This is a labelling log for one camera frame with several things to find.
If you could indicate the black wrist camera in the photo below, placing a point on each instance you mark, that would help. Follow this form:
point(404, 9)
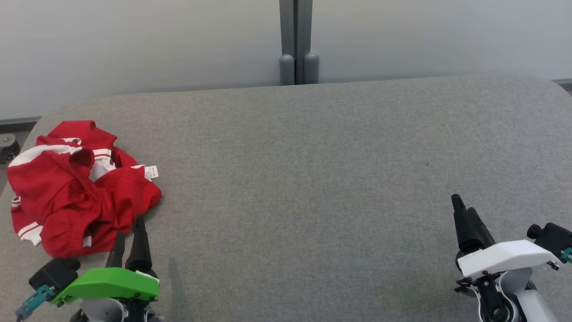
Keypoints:
point(554, 237)
point(56, 273)

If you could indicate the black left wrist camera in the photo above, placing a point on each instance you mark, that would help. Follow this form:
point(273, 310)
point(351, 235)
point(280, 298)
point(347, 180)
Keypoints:
point(56, 273)

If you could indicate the grey partition post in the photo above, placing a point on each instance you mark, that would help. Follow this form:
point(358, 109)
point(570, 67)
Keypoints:
point(298, 40)

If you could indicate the red and white garment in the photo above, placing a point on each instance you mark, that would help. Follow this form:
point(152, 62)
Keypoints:
point(67, 201)

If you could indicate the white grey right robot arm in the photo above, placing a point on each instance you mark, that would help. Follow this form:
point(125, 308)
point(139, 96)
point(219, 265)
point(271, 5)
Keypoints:
point(514, 299)

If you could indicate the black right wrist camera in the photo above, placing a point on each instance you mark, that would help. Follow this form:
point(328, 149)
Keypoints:
point(554, 237)

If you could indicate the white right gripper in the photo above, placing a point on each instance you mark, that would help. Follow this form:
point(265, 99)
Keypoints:
point(500, 257)

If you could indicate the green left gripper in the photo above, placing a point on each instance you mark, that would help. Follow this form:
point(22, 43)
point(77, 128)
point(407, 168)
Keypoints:
point(111, 281)

